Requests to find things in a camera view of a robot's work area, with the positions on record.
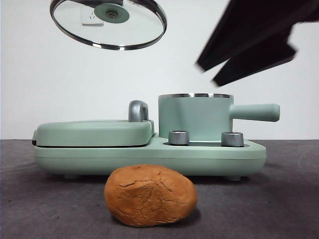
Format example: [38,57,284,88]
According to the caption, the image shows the glass lid with green knob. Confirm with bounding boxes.
[49,0,168,51]

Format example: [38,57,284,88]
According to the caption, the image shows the brown potato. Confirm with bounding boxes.
[104,164,198,228]

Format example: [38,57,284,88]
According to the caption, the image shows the silver control knob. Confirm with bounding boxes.
[168,129,190,146]
[220,130,244,147]

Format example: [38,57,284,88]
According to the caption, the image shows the mint green breakfast machine base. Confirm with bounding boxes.
[33,133,267,181]

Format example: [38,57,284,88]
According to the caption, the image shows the mint green griddle cover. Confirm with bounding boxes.
[31,100,156,148]

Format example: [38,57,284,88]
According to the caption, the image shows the mint green pot with handle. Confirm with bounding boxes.
[158,93,281,141]

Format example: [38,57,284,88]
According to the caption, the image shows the white wall socket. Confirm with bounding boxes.
[81,3,104,27]

